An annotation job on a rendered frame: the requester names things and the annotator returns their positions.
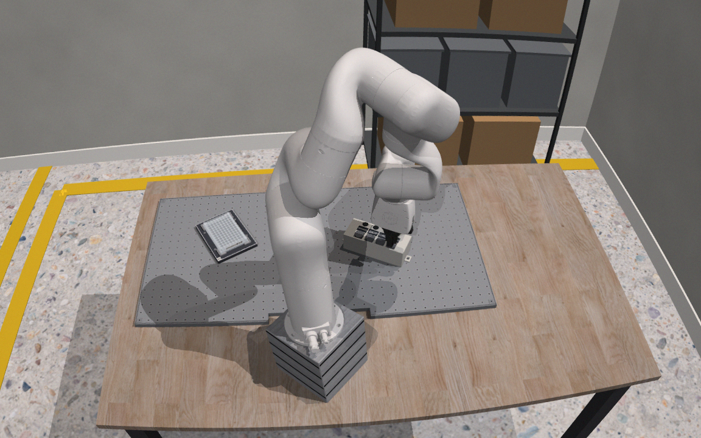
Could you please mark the black rectangular plate holder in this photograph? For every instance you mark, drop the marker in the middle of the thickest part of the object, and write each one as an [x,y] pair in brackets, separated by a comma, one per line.
[221,257]

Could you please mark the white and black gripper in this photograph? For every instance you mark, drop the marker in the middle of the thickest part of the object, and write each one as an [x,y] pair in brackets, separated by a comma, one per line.
[392,218]

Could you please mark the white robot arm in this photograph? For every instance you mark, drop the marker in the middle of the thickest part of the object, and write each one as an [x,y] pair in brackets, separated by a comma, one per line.
[317,168]

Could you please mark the cream operator panel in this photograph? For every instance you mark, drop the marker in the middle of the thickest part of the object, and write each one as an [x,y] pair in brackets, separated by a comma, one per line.
[368,239]

